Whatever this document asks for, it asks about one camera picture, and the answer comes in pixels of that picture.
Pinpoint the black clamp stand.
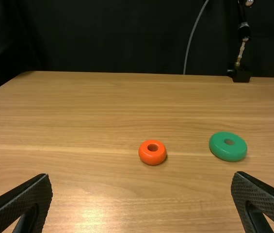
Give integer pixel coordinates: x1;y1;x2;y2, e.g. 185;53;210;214
226;0;255;83

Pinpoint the dark green ring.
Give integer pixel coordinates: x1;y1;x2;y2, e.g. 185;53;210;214
209;131;248;163

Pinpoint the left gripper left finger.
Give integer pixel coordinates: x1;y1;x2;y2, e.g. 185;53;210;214
0;173;53;233

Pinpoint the thin grey cable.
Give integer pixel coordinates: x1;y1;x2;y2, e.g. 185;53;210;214
183;0;209;75

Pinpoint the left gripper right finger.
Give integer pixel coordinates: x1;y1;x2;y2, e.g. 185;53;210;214
230;171;274;233

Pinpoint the orange ring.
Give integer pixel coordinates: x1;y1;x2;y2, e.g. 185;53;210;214
138;139;168;166

